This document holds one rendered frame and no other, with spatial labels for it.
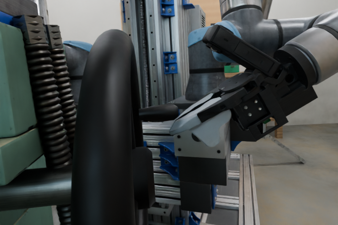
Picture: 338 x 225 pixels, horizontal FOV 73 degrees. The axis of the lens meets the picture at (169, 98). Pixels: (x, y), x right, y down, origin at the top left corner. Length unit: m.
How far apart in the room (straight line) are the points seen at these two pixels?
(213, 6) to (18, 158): 3.47
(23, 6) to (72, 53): 0.65
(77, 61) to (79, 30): 2.91
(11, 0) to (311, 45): 0.35
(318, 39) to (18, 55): 0.35
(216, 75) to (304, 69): 0.41
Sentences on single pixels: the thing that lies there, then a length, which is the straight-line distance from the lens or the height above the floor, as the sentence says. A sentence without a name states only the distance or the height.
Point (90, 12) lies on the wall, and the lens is 3.81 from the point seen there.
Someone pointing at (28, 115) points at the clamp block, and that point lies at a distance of 0.23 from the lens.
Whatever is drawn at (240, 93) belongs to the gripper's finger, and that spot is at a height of 0.88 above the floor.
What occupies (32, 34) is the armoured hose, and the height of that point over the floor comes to 0.95.
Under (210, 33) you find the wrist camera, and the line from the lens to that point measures 0.33.
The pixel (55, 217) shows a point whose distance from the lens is 0.60.
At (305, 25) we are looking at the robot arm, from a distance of 0.47.
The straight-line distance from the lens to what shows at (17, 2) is 0.28.
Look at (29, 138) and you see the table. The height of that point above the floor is 0.86.
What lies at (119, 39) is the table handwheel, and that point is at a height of 0.94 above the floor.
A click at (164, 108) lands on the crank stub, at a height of 0.86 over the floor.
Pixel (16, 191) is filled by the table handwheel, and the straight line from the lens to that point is 0.26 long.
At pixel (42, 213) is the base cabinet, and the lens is 0.51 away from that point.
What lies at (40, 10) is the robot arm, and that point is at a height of 1.16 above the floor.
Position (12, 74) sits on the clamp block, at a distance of 0.22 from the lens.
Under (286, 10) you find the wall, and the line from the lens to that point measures 3.88.
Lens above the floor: 0.92
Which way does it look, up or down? 7 degrees down
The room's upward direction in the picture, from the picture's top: 3 degrees counter-clockwise
